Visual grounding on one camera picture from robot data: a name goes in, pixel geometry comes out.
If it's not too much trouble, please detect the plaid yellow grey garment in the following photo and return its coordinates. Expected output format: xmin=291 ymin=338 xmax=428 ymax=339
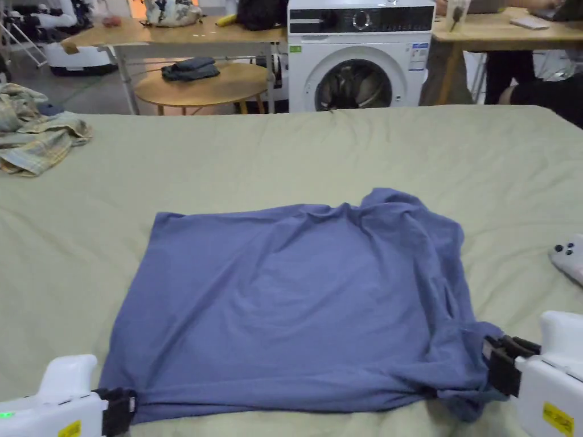
xmin=0 ymin=83 xmax=94 ymax=178

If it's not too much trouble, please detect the round wooden table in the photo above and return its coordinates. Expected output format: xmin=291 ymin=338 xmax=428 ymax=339
xmin=134 ymin=56 xmax=269 ymax=117

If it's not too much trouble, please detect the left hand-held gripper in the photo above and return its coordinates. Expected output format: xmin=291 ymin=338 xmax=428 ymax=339
xmin=0 ymin=354 xmax=138 ymax=437

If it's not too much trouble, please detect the blue shirt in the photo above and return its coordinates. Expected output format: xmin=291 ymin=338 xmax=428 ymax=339
xmin=99 ymin=187 xmax=513 ymax=424

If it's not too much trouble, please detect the white phone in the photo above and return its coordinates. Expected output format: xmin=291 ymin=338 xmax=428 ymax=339
xmin=548 ymin=234 xmax=583 ymax=288

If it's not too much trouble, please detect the white robot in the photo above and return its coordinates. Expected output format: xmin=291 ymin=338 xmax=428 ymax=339
xmin=0 ymin=0 xmax=120 ymax=77

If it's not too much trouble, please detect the white washing machine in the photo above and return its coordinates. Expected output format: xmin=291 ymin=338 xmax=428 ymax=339
xmin=286 ymin=0 xmax=437 ymax=114

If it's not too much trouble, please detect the wooden desk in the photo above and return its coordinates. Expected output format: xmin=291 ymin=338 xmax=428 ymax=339
xmin=430 ymin=0 xmax=583 ymax=106

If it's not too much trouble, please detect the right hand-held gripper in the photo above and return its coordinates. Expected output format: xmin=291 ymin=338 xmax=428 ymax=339
xmin=482 ymin=311 xmax=583 ymax=437

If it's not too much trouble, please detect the bed with pale green sheet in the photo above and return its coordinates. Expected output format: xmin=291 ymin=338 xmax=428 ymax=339
xmin=0 ymin=105 xmax=583 ymax=437

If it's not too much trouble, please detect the long wooden table with bags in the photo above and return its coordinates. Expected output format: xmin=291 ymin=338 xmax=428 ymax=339
xmin=61 ymin=0 xmax=289 ymax=114

